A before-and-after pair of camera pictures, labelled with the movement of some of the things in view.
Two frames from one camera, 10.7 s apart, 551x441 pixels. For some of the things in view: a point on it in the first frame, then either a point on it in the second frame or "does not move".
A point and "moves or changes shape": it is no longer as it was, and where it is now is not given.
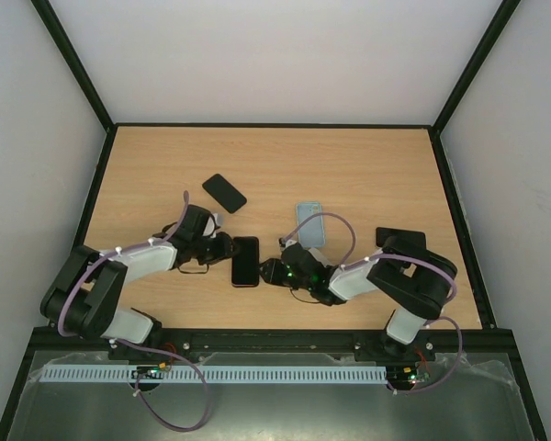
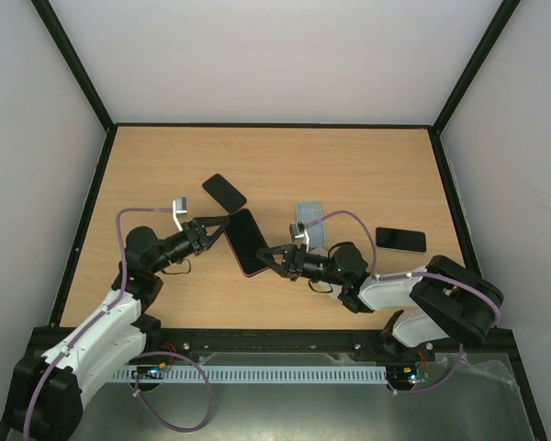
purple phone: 245,263 moves or changes shape
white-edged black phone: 383,233 does not move
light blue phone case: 312,234 does not move
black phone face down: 219,187 does not move
